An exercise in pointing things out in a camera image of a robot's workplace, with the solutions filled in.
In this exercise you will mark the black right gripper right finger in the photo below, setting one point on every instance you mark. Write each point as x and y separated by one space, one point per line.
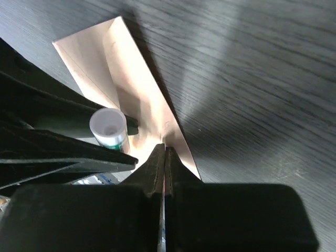
232 216

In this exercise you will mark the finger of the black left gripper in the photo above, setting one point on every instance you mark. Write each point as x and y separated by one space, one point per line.
29 156
40 100

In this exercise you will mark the pink envelope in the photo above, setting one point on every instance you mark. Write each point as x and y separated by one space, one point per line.
109 69

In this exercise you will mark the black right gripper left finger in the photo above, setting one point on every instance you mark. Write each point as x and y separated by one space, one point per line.
122 217

